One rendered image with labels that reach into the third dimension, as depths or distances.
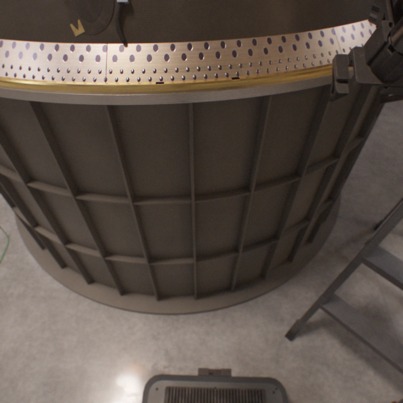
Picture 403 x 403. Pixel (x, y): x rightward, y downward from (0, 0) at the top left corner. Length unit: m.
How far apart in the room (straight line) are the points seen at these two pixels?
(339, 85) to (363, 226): 1.63
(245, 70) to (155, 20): 0.22
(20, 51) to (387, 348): 1.50
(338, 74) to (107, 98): 0.45
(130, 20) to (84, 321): 1.36
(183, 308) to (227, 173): 0.86
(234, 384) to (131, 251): 0.63
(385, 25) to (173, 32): 0.41
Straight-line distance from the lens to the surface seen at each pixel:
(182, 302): 1.57
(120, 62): 0.71
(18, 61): 0.83
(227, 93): 0.69
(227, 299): 1.58
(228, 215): 1.06
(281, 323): 1.61
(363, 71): 0.54
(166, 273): 1.37
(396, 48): 0.51
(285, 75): 0.74
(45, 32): 0.81
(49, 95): 0.76
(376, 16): 0.59
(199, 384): 1.23
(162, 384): 1.24
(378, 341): 1.40
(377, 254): 1.18
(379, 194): 2.37
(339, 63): 0.56
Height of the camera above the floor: 1.48
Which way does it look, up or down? 49 degrees down
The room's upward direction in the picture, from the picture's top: straight up
